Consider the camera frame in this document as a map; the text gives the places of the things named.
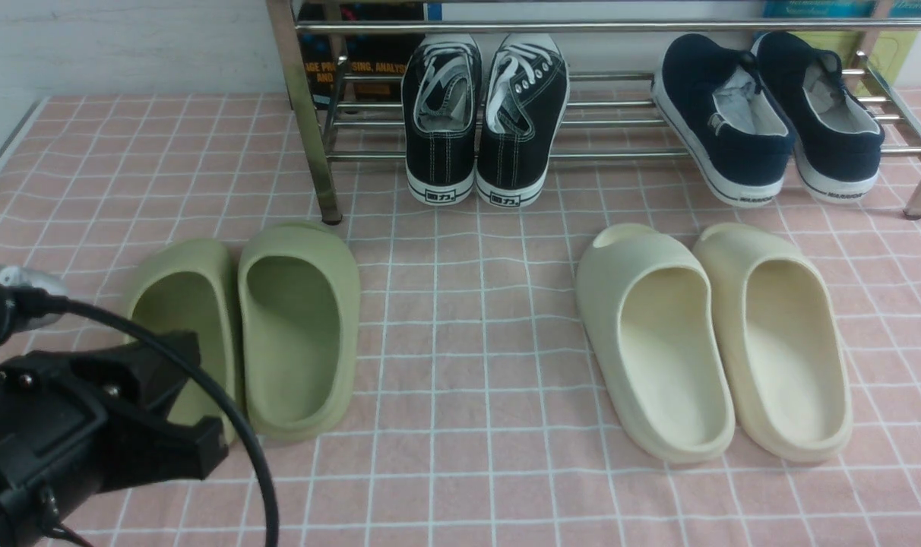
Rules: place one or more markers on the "navy slip-on shoe right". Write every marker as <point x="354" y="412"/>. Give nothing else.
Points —
<point x="838" y="141"/>

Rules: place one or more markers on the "black canvas sneaker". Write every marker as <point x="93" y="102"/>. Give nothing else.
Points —
<point x="527" y="95"/>
<point x="440" y="96"/>

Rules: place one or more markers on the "teal book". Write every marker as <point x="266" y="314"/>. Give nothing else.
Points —
<point x="837" y="9"/>

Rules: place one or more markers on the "black book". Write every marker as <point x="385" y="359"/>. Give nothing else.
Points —
<point x="373" y="55"/>

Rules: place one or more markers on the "cream left foam slipper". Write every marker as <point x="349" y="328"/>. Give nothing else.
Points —
<point x="645" y="303"/>

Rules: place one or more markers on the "cream right foam slipper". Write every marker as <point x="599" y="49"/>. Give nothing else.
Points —
<point x="779" y="342"/>

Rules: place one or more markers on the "navy slip-on shoe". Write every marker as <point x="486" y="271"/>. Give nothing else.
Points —
<point x="716" y="102"/>
<point x="838" y="141"/>

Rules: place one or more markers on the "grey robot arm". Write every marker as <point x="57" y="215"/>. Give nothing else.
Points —
<point x="22" y="306"/>

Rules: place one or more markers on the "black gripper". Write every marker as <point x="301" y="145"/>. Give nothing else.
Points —
<point x="74" y="424"/>

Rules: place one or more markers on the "yellow-green box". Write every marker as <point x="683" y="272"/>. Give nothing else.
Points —
<point x="888" y="55"/>

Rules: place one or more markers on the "pink checkered table cloth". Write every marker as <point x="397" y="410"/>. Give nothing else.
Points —
<point x="478" y="417"/>

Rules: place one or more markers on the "green foam slipper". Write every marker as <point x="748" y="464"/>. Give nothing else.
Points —
<point x="192" y="286"/>
<point x="299" y="295"/>

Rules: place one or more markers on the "green right foam slipper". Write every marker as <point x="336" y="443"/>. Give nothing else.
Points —
<point x="299" y="295"/>

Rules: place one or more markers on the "cream foam slipper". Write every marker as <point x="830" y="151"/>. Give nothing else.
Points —
<point x="779" y="342"/>
<point x="645" y="303"/>

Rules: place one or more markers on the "green left foam slipper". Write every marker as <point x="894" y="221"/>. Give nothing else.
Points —
<point x="192" y="286"/>

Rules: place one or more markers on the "navy slip-on shoe left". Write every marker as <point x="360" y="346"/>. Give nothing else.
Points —
<point x="716" y="102"/>

